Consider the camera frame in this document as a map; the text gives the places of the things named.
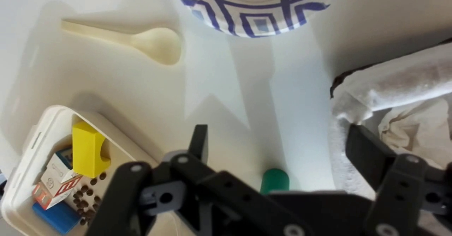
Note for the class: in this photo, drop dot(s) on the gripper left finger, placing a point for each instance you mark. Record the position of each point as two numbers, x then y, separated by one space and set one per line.
127 193

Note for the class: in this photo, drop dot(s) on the blue patterned paper plate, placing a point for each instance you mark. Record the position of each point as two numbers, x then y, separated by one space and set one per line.
254 17

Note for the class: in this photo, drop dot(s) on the white printed cube, orange side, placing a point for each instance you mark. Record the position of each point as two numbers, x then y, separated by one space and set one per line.
46 199

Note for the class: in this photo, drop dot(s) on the green cylinder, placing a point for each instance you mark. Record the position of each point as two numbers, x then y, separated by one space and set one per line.
274 180

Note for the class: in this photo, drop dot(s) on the yellow arch block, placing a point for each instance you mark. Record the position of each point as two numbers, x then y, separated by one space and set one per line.
86 151

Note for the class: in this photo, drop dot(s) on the white printed cube, blue side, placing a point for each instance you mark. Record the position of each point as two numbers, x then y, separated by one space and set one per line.
56 170

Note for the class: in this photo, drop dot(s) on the blue block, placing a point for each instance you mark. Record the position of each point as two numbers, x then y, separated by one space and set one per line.
56 216

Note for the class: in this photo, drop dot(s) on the heap of coffee beans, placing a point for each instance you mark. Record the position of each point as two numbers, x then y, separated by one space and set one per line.
84 204

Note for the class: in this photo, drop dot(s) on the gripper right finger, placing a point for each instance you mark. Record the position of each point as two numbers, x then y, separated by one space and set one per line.
399 190

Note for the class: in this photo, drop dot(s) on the cream plastic spoon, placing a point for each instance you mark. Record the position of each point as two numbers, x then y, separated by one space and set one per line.
155 43

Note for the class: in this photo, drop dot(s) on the white plastic basket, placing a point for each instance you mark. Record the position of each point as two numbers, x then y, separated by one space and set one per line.
21 179

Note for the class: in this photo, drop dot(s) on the white crumpled towel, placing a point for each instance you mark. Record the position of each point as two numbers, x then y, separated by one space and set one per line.
399 80

